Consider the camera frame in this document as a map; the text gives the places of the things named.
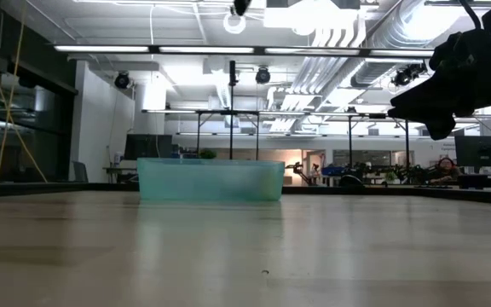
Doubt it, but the black background workstation frame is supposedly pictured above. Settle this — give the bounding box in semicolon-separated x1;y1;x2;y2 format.
346;113;411;170
194;108;262;161

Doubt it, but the grey office chair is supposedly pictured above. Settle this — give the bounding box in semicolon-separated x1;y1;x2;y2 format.
71;160;90;183

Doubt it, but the black ceiling spotlight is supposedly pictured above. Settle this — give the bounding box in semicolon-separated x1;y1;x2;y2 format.
113;71;132;90
255;67;272;85
392;63;428;88

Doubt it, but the silver ventilation duct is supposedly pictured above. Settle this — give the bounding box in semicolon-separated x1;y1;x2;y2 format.
349;0;455;89

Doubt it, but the black tripod stand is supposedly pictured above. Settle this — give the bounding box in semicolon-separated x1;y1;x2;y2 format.
228;60;238;161

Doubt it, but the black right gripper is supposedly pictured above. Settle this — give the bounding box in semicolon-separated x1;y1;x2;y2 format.
388;32;491;141

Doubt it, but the thin yellow rope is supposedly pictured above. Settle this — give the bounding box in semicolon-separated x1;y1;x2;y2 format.
0;0;49;184

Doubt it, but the person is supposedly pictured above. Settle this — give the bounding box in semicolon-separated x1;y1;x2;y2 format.
428;156;464;182

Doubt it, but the long ceiling light bar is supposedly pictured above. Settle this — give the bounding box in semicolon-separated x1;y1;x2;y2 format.
53;43;436;60

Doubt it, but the teal translucent plastic basket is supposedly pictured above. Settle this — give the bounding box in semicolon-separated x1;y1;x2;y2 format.
137;157;286;203

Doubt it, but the white ring light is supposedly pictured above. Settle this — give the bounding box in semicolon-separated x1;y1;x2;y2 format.
222;12;247;35

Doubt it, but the dark computer monitor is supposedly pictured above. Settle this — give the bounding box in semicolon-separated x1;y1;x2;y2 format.
454;135;491;168
124;133;174;161

